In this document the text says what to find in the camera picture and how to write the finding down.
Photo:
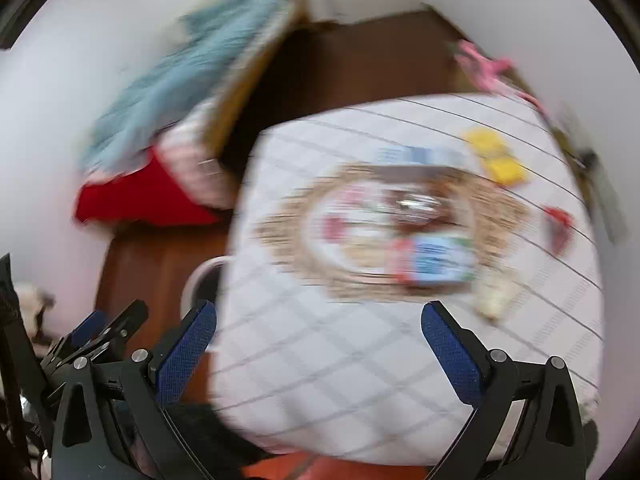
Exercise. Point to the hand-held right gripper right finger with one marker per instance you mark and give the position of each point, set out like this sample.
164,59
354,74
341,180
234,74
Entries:
452,355

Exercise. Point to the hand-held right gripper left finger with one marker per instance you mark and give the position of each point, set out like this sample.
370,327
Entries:
187,355

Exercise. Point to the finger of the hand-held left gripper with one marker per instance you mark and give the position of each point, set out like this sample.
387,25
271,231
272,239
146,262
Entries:
89,327
125,321

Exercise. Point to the cream crumpled paper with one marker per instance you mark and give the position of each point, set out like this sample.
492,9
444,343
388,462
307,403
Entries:
495,296

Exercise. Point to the white waste bin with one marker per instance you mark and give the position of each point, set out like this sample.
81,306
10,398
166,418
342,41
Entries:
196,276

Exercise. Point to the blue snack packet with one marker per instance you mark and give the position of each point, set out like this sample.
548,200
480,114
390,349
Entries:
435,260

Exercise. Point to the white checked tablecloth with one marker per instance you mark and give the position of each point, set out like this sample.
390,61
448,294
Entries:
340,370

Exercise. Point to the red cloth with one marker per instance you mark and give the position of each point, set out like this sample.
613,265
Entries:
145,200

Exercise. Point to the brown snack wrapper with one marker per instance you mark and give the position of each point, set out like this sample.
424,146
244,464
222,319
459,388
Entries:
415,205

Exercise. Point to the round woven placemat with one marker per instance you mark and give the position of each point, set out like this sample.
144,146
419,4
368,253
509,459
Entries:
295,230

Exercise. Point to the small red wrapper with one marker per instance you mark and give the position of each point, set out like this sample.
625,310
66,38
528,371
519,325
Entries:
560,225

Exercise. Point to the pink striped cloth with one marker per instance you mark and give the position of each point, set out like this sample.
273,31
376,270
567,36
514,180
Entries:
200,150

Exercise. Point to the yellow wrapper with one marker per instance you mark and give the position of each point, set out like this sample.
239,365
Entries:
482,140
506,171

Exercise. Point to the blue and white packet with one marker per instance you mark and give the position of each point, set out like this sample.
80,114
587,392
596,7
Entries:
417,156

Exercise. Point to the light blue cloth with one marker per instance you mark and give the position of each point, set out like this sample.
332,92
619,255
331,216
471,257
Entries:
180,75

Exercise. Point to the yellow wooden board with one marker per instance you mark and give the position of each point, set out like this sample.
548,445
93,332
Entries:
250,80

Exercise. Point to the pink plastic toy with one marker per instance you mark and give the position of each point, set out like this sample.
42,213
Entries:
480,66

